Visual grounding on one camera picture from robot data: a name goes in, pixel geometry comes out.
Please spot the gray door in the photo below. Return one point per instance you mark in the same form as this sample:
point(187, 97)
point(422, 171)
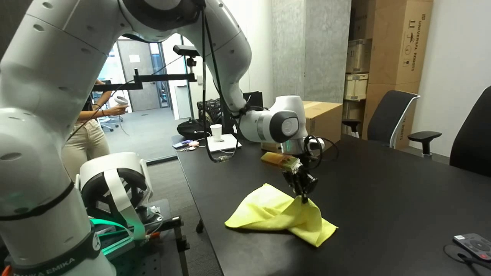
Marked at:
point(138, 102)

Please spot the black office chair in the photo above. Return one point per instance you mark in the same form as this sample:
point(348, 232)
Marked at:
point(473, 139)
point(388, 117)

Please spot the brown cardboard box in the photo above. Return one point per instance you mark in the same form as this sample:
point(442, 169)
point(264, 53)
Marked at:
point(324, 120)

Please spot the white VR headset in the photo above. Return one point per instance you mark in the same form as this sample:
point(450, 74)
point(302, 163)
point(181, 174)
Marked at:
point(109, 166)

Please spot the green clamp bar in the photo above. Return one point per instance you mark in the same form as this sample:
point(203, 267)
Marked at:
point(117, 240)

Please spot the small dark phone device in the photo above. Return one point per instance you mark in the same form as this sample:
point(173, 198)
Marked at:
point(476, 246)

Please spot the black equipment cart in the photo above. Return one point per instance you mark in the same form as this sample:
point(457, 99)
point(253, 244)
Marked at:
point(163, 255)

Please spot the yellow terry towel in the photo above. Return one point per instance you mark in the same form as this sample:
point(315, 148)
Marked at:
point(265, 212)

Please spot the small white blue packet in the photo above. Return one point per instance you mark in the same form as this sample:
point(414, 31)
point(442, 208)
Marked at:
point(186, 146)

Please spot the black camera boom stand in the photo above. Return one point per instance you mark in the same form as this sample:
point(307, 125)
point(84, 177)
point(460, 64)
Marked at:
point(153, 79)

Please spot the white flat box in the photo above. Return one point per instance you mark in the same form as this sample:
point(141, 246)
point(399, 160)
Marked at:
point(227, 145)

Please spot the person in dark top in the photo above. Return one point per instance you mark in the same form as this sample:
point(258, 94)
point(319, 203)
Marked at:
point(86, 146)

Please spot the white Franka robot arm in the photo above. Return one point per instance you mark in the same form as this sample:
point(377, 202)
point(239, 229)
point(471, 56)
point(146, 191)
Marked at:
point(51, 77)

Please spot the dark monitor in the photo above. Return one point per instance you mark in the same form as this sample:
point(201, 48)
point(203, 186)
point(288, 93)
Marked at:
point(253, 100)

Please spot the white VR controller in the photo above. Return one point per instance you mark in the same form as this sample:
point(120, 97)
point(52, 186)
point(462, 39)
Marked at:
point(121, 100)

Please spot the gray swivel chair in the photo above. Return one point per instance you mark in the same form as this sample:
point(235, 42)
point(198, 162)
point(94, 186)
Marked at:
point(109, 126)

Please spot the black bag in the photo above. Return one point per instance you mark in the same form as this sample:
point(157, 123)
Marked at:
point(193, 129)

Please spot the metal shelf with boxes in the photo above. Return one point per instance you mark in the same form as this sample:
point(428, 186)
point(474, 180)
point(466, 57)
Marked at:
point(356, 87)

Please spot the person right hand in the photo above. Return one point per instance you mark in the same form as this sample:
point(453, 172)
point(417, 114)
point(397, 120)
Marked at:
point(118, 110)

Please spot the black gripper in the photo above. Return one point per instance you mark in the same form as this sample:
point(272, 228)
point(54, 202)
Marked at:
point(301, 171)

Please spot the person right forearm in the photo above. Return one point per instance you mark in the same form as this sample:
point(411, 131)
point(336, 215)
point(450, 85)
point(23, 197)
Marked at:
point(94, 116)

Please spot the white paper cup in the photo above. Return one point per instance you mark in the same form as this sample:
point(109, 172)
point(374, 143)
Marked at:
point(216, 133)

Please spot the tall brown cardboard carton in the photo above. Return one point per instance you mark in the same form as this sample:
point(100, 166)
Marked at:
point(399, 51)

